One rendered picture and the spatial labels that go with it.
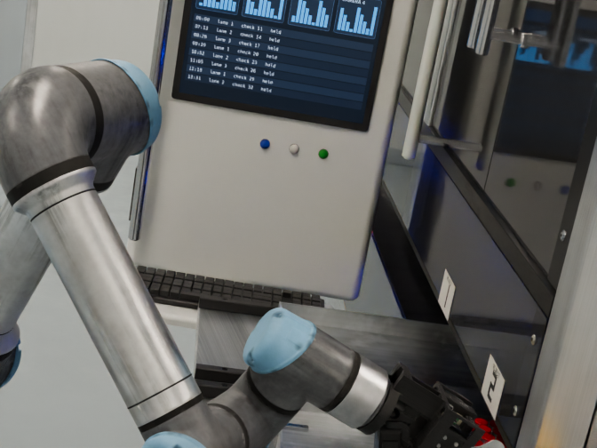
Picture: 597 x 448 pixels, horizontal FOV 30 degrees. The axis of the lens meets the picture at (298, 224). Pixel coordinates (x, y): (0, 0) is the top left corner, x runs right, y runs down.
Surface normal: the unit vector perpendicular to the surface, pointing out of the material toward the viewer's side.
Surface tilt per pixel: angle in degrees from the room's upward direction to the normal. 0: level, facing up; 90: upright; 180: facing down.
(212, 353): 0
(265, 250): 90
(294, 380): 103
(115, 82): 39
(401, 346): 0
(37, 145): 57
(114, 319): 74
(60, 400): 0
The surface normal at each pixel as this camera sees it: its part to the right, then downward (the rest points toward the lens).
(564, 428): 0.06, 0.31
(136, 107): 0.88, -0.07
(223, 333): 0.17, -0.94
